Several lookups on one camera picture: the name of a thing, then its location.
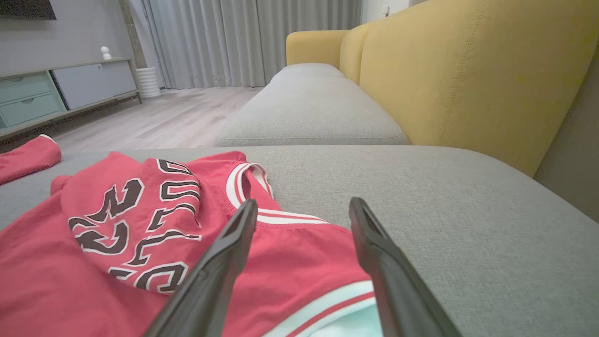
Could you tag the black television screen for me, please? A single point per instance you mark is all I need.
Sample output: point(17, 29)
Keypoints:
point(25, 8)

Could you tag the white ribbed vase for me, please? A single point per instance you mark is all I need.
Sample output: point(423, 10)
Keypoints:
point(148, 82)

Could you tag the red shorts white hem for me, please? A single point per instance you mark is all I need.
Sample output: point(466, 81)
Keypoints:
point(25, 157)

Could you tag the grey cabinet door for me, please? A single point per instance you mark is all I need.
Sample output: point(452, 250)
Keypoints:
point(93, 84)

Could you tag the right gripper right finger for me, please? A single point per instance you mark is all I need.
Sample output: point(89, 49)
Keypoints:
point(398, 285)

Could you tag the low TV cabinet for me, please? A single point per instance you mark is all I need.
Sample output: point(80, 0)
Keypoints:
point(70, 89)

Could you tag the pale green cabinet drawer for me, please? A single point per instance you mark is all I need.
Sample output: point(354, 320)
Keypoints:
point(23, 86)
point(28, 110)

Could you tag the grey pleated curtain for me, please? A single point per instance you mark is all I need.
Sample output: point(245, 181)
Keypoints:
point(243, 42)

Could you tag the red basketball jersey black numbers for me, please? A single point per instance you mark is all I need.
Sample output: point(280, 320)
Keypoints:
point(290, 262)

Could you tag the grey sofa back cushion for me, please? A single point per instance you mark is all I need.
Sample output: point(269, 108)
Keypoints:
point(309, 112)

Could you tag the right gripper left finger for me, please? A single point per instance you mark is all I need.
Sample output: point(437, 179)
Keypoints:
point(210, 281)

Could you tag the large grey sofa seat cushion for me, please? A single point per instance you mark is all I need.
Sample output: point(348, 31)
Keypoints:
point(468, 243)

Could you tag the yellow sofa backrest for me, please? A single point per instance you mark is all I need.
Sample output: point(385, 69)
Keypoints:
point(468, 70)
point(355, 51)

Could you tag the small white figurine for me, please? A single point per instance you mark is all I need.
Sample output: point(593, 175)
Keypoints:
point(106, 54)

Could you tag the yellow sofa armrest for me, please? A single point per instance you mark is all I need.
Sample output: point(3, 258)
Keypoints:
point(316, 47)

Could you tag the brown wooden post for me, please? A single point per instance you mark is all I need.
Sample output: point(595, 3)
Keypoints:
point(133, 32)

